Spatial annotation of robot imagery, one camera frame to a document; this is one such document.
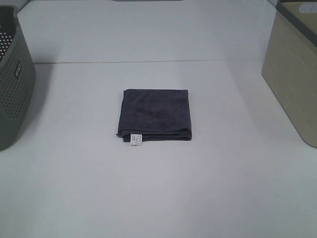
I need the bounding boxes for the dark grey towel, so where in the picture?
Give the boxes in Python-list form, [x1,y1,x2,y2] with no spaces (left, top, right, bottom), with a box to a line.
[116,89,192,142]

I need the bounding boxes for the beige storage bin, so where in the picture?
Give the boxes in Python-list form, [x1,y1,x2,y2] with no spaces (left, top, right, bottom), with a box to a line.
[262,0,317,147]

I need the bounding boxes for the grey perforated plastic basket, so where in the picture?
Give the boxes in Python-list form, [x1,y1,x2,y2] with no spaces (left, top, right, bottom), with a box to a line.
[0,5,36,150]

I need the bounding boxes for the white towel in bin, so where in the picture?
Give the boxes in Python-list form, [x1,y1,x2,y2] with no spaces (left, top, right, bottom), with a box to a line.
[299,2,317,13]

